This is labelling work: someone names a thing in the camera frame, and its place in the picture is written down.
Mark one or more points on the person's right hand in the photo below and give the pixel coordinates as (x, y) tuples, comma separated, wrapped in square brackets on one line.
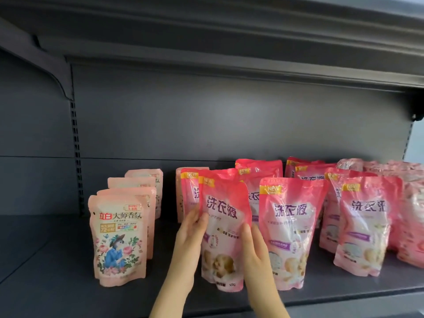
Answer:
[(257, 261)]

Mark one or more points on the person's left hand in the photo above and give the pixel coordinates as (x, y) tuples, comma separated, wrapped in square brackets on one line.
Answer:
[(188, 241)]

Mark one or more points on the person's right thumb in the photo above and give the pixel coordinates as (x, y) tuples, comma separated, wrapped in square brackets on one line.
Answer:
[(246, 236)]

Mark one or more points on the person's left thumb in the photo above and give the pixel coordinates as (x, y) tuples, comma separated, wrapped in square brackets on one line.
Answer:
[(202, 221)]

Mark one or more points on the bright pink detergent pouch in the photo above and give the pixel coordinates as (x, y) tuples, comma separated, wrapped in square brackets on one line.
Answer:
[(225, 201)]

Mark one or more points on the person's left forearm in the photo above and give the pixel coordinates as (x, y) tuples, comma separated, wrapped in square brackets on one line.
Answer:
[(175, 291)]

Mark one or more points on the person's right forearm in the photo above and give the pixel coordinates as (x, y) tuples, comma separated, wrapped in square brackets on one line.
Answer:
[(266, 304)]

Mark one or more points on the pale pink floral pouch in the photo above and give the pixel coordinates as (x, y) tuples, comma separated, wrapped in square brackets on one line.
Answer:
[(145, 173), (149, 208), (117, 241), (132, 182)]

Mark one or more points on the dark grey shelf back panel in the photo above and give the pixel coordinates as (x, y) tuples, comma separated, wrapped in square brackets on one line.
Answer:
[(232, 122)]

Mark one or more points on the row of pink laundry refill bags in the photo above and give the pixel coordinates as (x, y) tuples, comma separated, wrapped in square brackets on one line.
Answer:
[(364, 221)]

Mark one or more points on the dark grey slotted upright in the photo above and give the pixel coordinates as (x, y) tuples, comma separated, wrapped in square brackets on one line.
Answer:
[(76, 152), (408, 142)]

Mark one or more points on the dark grey shelf board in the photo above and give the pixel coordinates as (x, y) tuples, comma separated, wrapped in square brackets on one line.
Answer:
[(66, 281)]

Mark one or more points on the dark grey overhead shelf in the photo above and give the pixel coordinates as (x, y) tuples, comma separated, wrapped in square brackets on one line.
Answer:
[(212, 33)]

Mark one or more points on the dark grey shelf bracket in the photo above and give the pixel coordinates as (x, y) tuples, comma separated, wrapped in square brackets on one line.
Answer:
[(36, 52)]

